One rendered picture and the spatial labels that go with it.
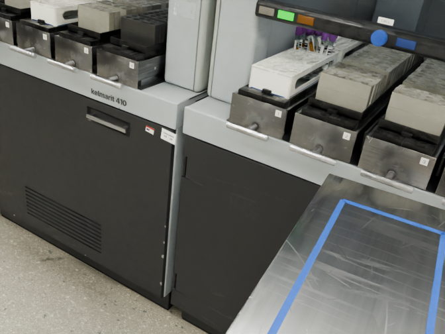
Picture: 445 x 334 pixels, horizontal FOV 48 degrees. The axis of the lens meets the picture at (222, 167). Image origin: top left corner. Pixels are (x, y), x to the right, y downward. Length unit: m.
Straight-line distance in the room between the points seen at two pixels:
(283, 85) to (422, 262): 0.55
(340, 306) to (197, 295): 0.92
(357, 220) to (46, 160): 1.14
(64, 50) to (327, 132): 0.75
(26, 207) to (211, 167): 0.83
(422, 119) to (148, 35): 0.69
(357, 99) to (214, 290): 0.65
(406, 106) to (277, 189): 0.33
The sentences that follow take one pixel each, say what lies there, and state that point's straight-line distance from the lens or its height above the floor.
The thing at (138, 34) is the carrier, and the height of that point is 0.85.
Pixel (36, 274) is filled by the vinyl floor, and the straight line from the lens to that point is 1.82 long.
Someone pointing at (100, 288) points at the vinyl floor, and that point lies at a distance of 1.74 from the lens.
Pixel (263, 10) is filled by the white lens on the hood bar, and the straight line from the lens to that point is 1.10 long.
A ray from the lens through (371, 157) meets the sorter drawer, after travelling 1.02.
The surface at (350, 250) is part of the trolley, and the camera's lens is 0.64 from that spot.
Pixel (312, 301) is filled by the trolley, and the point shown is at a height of 0.82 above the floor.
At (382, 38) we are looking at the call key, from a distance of 1.01.
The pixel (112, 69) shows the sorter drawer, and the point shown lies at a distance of 1.31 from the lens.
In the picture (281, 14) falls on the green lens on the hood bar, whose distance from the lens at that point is 1.09.
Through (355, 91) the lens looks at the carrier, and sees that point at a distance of 1.07.
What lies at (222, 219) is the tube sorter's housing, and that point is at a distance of 1.25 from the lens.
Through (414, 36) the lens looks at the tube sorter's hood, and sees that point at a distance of 1.01.
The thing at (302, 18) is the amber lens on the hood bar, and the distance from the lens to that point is 1.07.
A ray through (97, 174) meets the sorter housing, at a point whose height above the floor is 0.44.
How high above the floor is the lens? 1.19
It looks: 29 degrees down
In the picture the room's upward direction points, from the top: 7 degrees clockwise
